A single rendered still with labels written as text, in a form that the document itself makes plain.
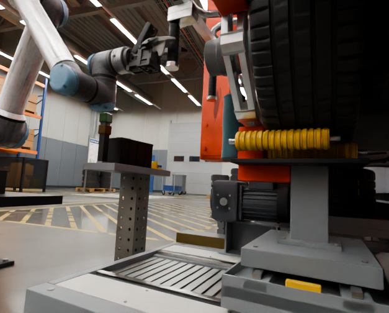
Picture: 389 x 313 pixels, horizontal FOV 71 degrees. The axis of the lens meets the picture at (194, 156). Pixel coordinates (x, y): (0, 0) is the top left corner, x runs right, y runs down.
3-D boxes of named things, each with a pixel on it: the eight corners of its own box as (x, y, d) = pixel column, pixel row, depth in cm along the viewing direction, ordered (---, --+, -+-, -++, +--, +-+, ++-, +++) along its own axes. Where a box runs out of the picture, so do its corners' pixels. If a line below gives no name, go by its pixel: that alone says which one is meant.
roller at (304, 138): (340, 148, 66) (340, 124, 67) (225, 149, 79) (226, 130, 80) (340, 151, 71) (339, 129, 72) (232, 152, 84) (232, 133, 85)
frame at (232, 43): (241, 102, 66) (248, -98, 72) (216, 104, 69) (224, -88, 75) (278, 141, 114) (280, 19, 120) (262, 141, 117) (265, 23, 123)
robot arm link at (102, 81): (78, 107, 96) (80, 72, 98) (102, 114, 107) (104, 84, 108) (97, 105, 92) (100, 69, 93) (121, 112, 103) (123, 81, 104)
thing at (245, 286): (411, 361, 48) (409, 303, 49) (220, 312, 64) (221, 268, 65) (371, 281, 93) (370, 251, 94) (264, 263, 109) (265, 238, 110)
